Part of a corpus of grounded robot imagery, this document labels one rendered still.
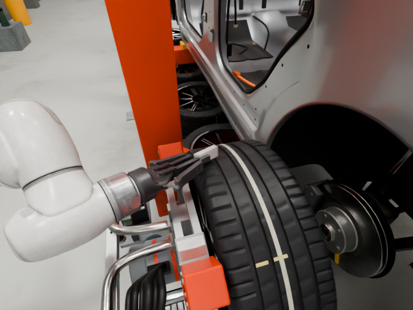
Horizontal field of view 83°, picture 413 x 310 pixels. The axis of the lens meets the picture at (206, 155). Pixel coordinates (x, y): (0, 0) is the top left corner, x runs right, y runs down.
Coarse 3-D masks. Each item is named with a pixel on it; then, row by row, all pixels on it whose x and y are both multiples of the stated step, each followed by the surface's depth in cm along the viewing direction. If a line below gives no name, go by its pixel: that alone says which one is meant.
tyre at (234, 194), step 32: (224, 160) 62; (256, 160) 61; (224, 192) 53; (288, 192) 54; (224, 224) 49; (256, 224) 50; (288, 224) 50; (224, 256) 47; (256, 256) 47; (288, 256) 49; (320, 256) 49; (256, 288) 47; (320, 288) 49
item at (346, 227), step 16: (336, 192) 81; (352, 192) 76; (320, 208) 91; (336, 208) 82; (352, 208) 75; (368, 208) 71; (320, 224) 85; (336, 224) 77; (352, 224) 76; (368, 224) 70; (336, 240) 78; (352, 240) 75; (368, 240) 71; (384, 240) 68; (352, 256) 79; (368, 256) 72; (384, 256) 69; (352, 272) 80; (368, 272) 73
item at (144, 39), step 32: (128, 0) 58; (160, 0) 60; (128, 32) 63; (160, 32) 65; (128, 64) 68; (160, 64) 70; (128, 96) 75; (160, 96) 77; (160, 128) 86; (160, 192) 109
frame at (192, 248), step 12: (168, 192) 61; (180, 192) 91; (180, 204) 96; (192, 204) 58; (192, 216) 55; (180, 228) 53; (192, 228) 54; (180, 240) 51; (192, 240) 51; (204, 240) 51; (180, 252) 49; (192, 252) 50; (204, 252) 50; (180, 264) 49
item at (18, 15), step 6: (6, 0) 524; (12, 0) 527; (18, 0) 535; (6, 6) 536; (12, 6) 534; (18, 6) 539; (24, 6) 551; (12, 12) 542; (18, 12) 545; (24, 12) 553; (18, 18) 552; (24, 18) 557; (30, 18) 574; (24, 24) 562; (30, 24) 573
